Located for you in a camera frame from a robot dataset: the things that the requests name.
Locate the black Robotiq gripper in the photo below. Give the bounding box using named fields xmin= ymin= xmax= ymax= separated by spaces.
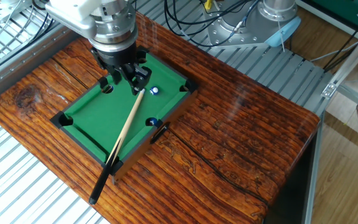
xmin=90 ymin=42 xmax=152 ymax=96

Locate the wooden pool cue black handle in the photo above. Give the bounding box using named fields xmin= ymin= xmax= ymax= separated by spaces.
xmin=88 ymin=88 xmax=146 ymax=205

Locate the mini green felt pool table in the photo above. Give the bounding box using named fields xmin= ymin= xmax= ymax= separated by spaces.
xmin=50 ymin=46 xmax=198 ymax=184

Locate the silver ribbed wrist module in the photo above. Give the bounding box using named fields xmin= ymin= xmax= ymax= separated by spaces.
xmin=45 ymin=4 xmax=104 ymax=40

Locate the green board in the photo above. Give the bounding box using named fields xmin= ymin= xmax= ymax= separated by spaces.
xmin=309 ymin=0 xmax=358 ymax=32

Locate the black cable with white label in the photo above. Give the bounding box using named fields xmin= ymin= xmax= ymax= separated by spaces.
xmin=163 ymin=0 xmax=254 ymax=48

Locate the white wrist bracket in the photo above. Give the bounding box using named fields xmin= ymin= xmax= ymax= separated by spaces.
xmin=46 ymin=0 xmax=103 ymax=21

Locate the thin black cable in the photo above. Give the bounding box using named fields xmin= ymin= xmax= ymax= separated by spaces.
xmin=29 ymin=14 xmax=56 ymax=44

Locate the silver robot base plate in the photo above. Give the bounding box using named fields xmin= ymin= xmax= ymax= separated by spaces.
xmin=206 ymin=12 xmax=281 ymax=49

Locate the cable with metal plug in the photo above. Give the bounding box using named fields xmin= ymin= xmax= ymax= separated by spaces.
xmin=227 ymin=0 xmax=262 ymax=43

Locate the metal wire mesh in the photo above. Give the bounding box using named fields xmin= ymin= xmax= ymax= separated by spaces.
xmin=0 ymin=0 xmax=57 ymax=71

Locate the long black cable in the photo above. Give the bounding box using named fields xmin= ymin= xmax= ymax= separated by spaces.
xmin=321 ymin=14 xmax=358 ymax=73

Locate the aluminium frame leg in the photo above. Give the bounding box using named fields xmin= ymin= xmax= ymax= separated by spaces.
xmin=303 ymin=111 xmax=326 ymax=224

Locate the aluminium frame post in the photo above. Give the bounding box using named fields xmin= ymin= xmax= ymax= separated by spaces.
xmin=321 ymin=18 xmax=358 ymax=100

